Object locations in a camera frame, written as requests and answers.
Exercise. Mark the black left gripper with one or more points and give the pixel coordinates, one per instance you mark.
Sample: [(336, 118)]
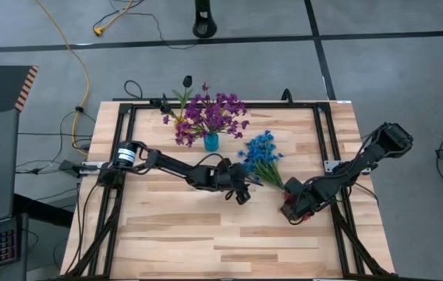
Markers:
[(227, 177)]

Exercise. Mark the black clamp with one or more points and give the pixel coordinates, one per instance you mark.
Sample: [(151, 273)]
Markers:
[(164, 97), (287, 95)]

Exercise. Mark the white power strip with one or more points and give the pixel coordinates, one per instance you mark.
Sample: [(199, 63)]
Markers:
[(89, 168)]

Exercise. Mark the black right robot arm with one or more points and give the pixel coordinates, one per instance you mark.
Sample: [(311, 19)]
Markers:
[(369, 156)]

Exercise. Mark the black aluminium table frame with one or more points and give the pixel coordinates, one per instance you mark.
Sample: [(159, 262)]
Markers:
[(245, 105)]

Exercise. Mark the black artificial tulip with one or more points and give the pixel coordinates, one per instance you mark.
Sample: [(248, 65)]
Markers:
[(165, 108), (155, 102), (187, 80)]

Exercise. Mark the black round stand base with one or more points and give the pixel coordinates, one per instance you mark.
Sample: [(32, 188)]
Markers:
[(203, 4)]

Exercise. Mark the purple artificial flower bunch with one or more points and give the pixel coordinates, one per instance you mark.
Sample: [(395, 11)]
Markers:
[(184, 132), (221, 113)]

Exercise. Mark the blue glass vase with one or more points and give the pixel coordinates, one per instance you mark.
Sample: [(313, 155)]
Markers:
[(211, 142)]

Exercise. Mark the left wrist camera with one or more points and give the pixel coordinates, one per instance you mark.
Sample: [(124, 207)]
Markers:
[(243, 196)]

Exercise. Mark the yellow glass vase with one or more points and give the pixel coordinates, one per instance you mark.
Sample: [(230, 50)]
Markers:
[(178, 122)]

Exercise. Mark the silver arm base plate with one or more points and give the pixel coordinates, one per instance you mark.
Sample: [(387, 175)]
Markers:
[(330, 166)]

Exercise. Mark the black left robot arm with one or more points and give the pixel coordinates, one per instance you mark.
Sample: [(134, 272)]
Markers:
[(167, 164)]

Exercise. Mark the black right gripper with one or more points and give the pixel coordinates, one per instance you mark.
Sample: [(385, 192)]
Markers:
[(307, 195)]

